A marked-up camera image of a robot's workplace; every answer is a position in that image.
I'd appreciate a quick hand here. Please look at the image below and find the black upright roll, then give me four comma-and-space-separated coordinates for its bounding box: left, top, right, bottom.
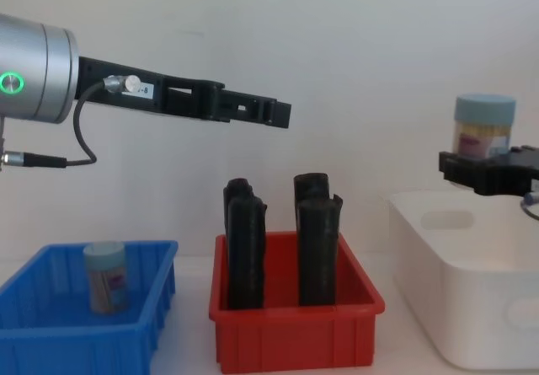
292, 173, 332, 204
227, 195, 269, 311
221, 177, 254, 241
296, 195, 344, 308

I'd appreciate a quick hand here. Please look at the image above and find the white plastic bin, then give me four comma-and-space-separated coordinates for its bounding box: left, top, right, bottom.
387, 189, 539, 370

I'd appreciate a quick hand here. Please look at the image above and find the thin dark gripper cable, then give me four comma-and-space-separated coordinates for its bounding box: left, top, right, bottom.
0, 74, 142, 169
520, 190, 539, 221

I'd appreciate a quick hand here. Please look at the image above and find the thin dark right gripper cable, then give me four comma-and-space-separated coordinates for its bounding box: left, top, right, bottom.
520, 190, 539, 221

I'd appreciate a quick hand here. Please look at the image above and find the red plastic bin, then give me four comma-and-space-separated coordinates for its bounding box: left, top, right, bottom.
208, 230, 387, 375

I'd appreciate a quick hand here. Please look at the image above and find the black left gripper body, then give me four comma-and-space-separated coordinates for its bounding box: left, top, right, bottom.
75, 56, 166, 115

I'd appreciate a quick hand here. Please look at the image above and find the thin dark left gripper cable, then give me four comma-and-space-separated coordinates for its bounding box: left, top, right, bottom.
0, 74, 142, 169

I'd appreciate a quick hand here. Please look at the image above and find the clear jar with blue lid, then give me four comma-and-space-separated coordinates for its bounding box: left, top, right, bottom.
83, 241, 131, 315
452, 93, 517, 159

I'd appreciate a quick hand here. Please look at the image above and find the blue plastic bin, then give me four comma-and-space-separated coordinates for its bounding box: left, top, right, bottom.
0, 239, 179, 375

